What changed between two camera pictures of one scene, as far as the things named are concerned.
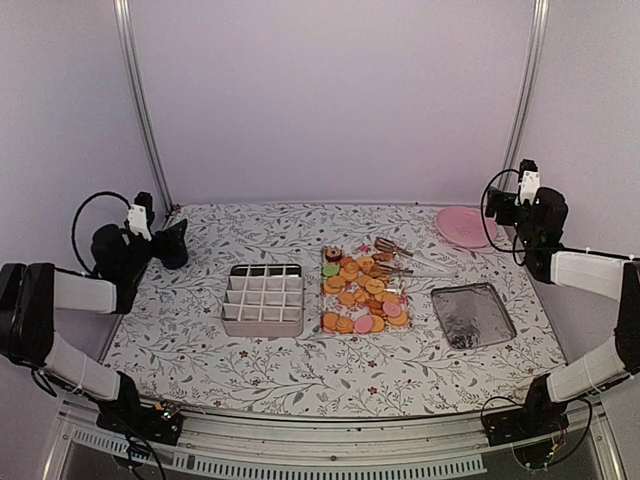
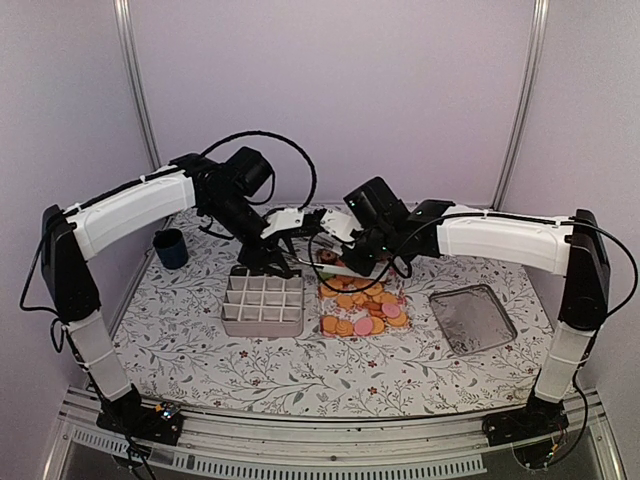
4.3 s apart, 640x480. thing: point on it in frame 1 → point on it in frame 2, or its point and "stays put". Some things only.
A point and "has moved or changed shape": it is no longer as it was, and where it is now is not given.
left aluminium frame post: [123, 21] stays put
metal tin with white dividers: [263, 300] stays put
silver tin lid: [472, 315] stays put
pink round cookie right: [391, 309] stays put
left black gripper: [175, 243] → [257, 258]
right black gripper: [494, 199] → [362, 266]
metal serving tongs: [388, 245] has moved or changed shape
